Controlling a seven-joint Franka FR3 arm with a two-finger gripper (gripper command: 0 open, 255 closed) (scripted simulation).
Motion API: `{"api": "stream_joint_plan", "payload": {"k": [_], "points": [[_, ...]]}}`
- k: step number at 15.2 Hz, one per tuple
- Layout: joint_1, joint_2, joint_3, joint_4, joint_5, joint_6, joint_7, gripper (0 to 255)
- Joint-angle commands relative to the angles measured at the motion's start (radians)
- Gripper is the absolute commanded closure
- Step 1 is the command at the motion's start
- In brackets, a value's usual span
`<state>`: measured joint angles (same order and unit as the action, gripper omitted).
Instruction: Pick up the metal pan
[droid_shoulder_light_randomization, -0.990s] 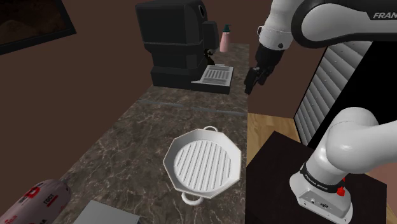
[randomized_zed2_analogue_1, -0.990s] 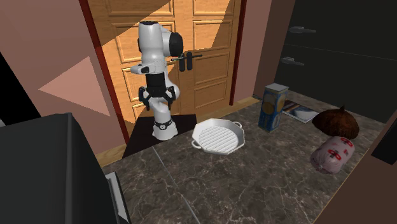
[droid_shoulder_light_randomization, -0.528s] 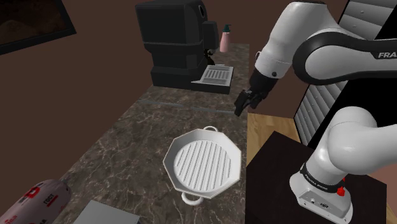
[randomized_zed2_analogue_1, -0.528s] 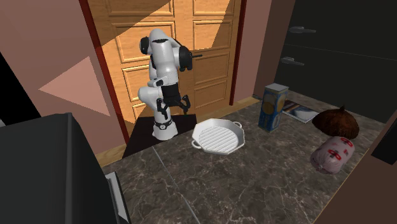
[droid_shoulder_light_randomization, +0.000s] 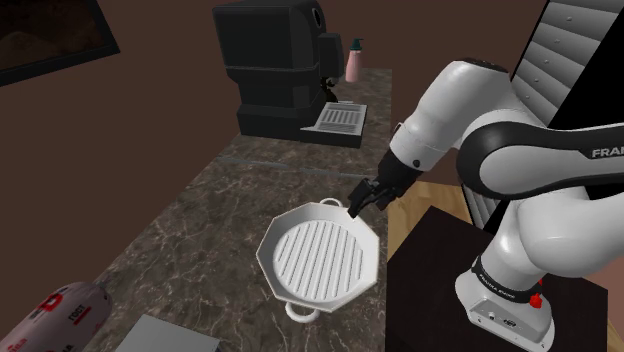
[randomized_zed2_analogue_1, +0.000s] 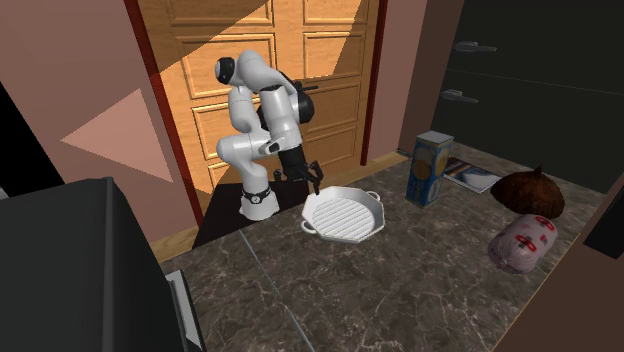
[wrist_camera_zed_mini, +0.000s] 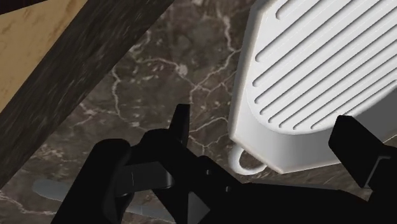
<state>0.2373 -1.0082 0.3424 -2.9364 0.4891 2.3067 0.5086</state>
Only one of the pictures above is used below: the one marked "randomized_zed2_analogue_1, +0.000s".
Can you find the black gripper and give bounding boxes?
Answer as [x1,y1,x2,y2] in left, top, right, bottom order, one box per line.
[272,146,325,196]

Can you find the white grill pan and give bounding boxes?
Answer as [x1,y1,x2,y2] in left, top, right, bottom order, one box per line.
[300,185,387,245]

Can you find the black robot stand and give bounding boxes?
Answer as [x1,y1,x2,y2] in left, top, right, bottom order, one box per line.
[191,179,319,250]

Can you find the blue and yellow box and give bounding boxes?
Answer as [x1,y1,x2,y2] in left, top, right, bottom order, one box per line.
[405,129,455,210]

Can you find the wooden panel door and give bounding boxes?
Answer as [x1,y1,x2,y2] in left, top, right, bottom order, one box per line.
[123,0,390,226]

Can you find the flat book with white cover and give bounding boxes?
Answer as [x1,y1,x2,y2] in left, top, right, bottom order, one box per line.
[442,156,503,195]

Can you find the brown round loaf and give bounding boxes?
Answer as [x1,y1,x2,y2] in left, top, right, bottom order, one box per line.
[489,165,567,221]

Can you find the pink wrapped sausage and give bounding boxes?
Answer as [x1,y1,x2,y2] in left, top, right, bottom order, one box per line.
[486,213,560,275]

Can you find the black appliance with grey edge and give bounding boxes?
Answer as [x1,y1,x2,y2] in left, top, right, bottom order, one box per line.
[0,177,207,352]

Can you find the black fridge with grey handles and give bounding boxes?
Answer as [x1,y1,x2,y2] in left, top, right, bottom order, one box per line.
[430,0,624,196]

